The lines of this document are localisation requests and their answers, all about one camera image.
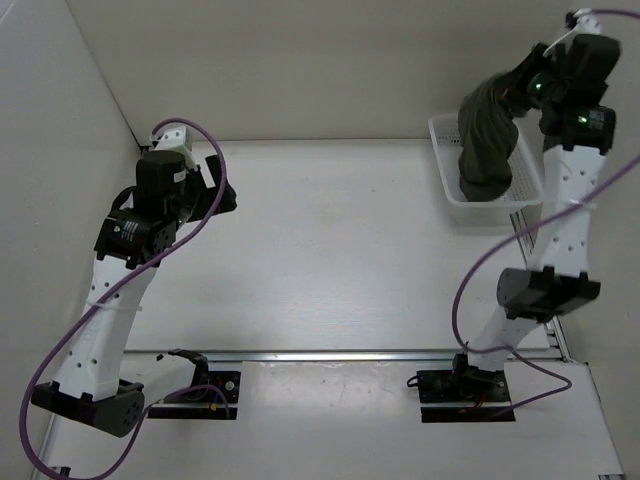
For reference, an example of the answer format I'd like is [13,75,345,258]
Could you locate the olive green shorts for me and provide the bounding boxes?
[457,73,519,202]

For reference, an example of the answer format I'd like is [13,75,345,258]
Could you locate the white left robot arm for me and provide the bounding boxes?
[26,150,237,438]

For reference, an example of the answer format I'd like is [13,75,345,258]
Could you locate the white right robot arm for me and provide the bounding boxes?
[449,34,621,400]

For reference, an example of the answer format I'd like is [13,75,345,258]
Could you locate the white plastic mesh basket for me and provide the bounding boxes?
[428,113,544,230]

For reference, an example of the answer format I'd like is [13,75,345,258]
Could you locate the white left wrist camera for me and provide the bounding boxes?
[150,126,197,170]

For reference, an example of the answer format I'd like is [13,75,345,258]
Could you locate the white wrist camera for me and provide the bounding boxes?
[543,8,602,57]
[150,126,197,170]

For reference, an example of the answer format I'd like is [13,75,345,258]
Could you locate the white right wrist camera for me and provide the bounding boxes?
[543,8,602,57]

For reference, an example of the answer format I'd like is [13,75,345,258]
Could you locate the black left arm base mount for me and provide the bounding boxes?
[143,349,241,421]

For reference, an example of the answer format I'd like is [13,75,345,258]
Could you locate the aluminium frame rail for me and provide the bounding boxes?
[37,144,571,471]

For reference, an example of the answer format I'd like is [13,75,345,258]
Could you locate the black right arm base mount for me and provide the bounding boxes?
[406,353,516,424]

